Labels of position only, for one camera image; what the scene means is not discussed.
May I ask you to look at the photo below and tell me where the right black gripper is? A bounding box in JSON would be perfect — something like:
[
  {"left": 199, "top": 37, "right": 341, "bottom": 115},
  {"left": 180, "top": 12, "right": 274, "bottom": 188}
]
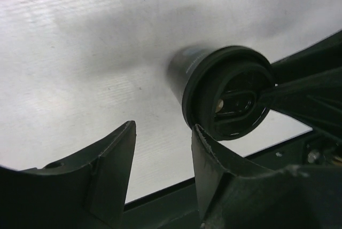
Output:
[{"left": 258, "top": 31, "right": 341, "bottom": 142}]

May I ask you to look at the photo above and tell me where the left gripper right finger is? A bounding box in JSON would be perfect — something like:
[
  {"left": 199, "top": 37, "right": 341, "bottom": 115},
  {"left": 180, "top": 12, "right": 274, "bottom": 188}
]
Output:
[{"left": 191, "top": 125, "right": 341, "bottom": 228}]

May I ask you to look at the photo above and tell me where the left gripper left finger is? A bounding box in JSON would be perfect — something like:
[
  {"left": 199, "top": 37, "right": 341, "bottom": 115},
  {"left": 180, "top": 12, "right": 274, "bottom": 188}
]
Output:
[{"left": 1, "top": 121, "right": 136, "bottom": 228}]

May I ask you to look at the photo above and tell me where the black cup lid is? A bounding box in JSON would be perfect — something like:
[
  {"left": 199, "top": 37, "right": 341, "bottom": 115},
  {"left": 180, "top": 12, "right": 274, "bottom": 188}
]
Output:
[{"left": 182, "top": 45, "right": 275, "bottom": 140}]

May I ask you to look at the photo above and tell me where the black coffee cup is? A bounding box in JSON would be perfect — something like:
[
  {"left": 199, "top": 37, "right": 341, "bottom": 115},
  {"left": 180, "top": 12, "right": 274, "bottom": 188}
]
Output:
[{"left": 166, "top": 44, "right": 214, "bottom": 105}]

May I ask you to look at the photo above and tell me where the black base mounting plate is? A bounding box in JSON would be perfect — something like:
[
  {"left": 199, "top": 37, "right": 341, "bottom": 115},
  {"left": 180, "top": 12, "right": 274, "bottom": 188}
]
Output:
[{"left": 122, "top": 131, "right": 341, "bottom": 228}]

